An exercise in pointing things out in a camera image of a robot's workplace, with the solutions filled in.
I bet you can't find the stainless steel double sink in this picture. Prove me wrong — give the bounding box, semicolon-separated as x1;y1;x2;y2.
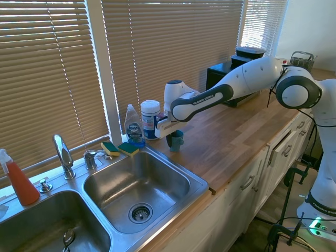
0;143;211;252

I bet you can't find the black microwave oven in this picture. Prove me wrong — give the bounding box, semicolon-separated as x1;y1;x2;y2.
206;62;263;108

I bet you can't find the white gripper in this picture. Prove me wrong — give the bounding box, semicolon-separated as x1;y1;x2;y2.
154;115;183;148

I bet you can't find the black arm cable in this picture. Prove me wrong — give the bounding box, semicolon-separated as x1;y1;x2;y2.
266;65;289;108

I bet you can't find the chrome sink faucet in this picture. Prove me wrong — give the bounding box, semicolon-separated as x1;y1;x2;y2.
52;134;76;180

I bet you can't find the white wipes canister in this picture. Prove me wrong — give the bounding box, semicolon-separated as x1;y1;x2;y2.
140;99;161;141

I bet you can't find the teal ceramic mug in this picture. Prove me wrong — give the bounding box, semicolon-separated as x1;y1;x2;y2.
169;131;185;153

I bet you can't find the black dishwasher appliance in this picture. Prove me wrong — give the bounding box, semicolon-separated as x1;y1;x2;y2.
300;122;324;165

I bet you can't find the medium tan window blind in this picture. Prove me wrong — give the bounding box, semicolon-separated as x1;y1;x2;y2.
101;0;245;119

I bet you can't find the black C-clamp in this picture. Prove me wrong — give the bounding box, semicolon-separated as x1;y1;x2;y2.
283;162;318;187
267;212;305;247

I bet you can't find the clear Dawn dish soap bottle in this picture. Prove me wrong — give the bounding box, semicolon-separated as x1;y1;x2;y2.
124;103;146;148

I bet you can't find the white window frame post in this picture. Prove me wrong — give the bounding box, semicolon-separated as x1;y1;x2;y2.
86;0;124;142

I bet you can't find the white kitchen cabinet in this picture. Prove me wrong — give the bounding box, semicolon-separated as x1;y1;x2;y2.
141;112;326;252

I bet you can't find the yellow green sponge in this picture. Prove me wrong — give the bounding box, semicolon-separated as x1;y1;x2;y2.
101;141;121;158
117;142;140;158

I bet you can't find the narrow white window blind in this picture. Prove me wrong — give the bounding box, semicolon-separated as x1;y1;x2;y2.
240;0;288;60

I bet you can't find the chrome soap dispenser pump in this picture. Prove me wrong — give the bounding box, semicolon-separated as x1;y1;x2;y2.
83;150;113;171

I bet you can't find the chrome sink stopper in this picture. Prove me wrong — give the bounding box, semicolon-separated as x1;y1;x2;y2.
61;228;76;252

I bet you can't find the orange spray bottle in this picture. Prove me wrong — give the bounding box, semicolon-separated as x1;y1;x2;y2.
0;149;41;206

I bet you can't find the metal drain strainer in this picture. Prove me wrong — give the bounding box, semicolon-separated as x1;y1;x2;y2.
128;202;153;224

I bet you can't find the wide tan window blind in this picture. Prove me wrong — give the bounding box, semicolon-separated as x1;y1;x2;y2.
0;0;111;188

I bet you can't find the small chrome sink knob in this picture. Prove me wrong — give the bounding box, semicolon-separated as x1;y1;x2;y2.
39;178;53;194

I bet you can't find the wire mesh basket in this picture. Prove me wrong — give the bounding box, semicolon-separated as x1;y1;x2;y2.
289;51;316;73

